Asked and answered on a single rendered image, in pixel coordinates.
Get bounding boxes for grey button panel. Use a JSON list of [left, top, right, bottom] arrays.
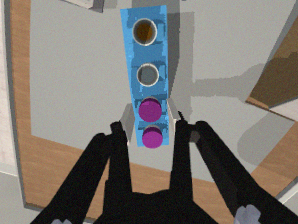
[[61, 0, 105, 13]]

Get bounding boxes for purple cylindrical cap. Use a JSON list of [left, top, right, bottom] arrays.
[[142, 127, 163, 148], [138, 98, 162, 122]]

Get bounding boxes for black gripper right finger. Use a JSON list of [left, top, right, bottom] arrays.
[[165, 98, 298, 224]]

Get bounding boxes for grey flat mat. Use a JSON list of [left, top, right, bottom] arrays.
[[30, 0, 298, 174]]

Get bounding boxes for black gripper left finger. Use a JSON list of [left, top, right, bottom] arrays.
[[30, 103, 135, 224]]

